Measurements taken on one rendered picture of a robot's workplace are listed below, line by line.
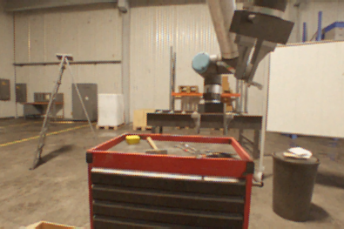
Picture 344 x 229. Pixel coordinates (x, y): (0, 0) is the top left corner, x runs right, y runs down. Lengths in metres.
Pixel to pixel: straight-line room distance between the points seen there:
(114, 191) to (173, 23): 8.95
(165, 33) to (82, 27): 4.33
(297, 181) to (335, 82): 1.42
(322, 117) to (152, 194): 2.54
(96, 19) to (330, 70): 9.83
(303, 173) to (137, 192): 1.66
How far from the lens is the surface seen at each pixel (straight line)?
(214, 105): 0.91
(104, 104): 7.40
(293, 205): 2.29
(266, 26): 0.49
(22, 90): 12.67
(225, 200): 0.84
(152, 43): 9.37
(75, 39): 11.15
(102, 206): 0.98
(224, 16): 0.67
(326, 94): 2.99
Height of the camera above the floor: 1.18
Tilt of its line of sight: 5 degrees down
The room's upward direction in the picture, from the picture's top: 1 degrees clockwise
